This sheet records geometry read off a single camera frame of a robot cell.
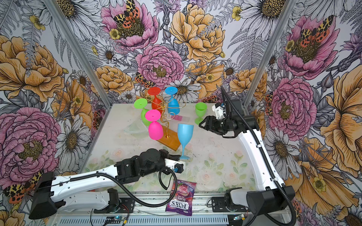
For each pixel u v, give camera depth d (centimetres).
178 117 111
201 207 75
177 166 57
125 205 74
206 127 64
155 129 77
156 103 79
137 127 108
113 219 71
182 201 73
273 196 37
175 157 66
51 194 41
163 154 62
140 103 77
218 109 67
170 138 99
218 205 74
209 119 63
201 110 98
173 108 89
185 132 70
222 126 60
